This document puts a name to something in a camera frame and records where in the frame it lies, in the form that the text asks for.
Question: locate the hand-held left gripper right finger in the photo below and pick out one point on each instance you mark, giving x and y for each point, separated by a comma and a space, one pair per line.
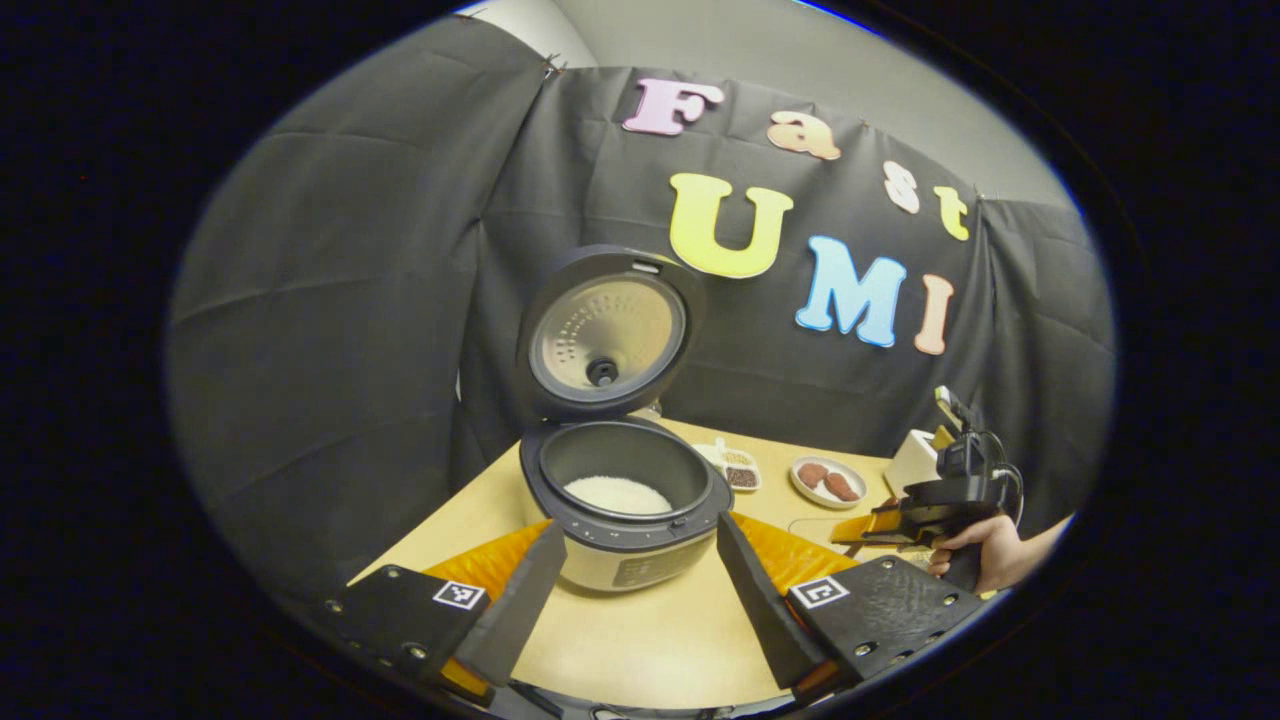
760, 600

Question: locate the black backdrop cloth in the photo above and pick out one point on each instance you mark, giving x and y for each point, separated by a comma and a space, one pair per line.
330, 300

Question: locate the white toaster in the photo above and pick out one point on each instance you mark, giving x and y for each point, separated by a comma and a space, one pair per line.
908, 468

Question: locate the white divided bean dish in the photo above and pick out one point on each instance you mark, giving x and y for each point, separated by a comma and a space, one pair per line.
738, 472

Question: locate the dark grey rice cooker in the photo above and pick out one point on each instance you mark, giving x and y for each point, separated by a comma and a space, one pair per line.
620, 540

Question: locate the clear tray of white rice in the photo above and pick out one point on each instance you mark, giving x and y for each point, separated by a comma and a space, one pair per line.
812, 528

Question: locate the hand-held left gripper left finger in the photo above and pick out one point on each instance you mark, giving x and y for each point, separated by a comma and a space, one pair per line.
520, 610

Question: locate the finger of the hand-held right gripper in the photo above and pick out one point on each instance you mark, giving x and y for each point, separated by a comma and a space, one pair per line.
880, 528

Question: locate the red meat piece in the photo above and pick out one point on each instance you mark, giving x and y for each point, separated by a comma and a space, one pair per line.
843, 487
812, 474

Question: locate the white round plate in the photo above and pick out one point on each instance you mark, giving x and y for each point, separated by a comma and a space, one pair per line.
800, 490

